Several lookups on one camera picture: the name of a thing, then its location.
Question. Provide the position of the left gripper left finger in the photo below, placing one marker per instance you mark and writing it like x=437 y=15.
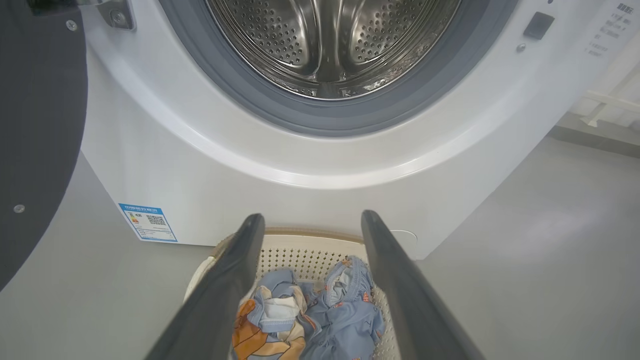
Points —
x=220 y=300

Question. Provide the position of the white metal railing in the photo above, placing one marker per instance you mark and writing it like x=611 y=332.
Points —
x=610 y=100

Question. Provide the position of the black door latch socket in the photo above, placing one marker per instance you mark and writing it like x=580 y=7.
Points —
x=538 y=26

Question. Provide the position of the white front-load washing machine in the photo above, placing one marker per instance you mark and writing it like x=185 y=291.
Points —
x=200 y=165

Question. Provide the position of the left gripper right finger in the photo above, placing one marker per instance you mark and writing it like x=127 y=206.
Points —
x=405 y=295

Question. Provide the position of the dark round washer door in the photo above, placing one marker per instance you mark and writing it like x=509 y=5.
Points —
x=40 y=125

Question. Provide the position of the steel perforated washer drum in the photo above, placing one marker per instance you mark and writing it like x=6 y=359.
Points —
x=330 y=45

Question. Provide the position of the round white filter cover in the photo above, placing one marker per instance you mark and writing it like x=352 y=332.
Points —
x=407 y=236

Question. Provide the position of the blue garment with orange prints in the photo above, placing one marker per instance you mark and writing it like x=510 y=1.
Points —
x=345 y=320

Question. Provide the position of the blue orange white garment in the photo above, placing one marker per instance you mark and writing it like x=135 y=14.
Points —
x=270 y=330

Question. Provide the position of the blue energy label sticker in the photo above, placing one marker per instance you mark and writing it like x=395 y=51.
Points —
x=147 y=222

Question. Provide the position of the metal door hinge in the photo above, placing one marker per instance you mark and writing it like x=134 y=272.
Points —
x=117 y=15

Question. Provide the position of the cream perforated laundry basket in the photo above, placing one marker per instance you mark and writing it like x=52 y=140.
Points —
x=310 y=252

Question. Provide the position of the grey rubber door gasket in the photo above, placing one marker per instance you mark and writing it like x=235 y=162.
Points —
x=280 y=107

